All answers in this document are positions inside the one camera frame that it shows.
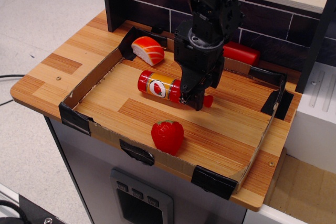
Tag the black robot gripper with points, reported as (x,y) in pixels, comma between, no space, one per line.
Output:
(201,63)

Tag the red hot sauce bottle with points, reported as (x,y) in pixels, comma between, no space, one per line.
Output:
(162,86)

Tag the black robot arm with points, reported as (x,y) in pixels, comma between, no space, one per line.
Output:
(215,20)

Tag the cardboard fence with black tape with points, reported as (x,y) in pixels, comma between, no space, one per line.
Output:
(232,149)

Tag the red toy strawberry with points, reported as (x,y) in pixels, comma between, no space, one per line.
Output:
(168,136)

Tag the salmon nigiri sushi toy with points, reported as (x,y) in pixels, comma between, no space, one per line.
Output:
(148,49)

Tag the grey oven control panel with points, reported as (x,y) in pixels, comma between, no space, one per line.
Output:
(139,202)

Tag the white toy sink unit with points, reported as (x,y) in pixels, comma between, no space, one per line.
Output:
(311,138)

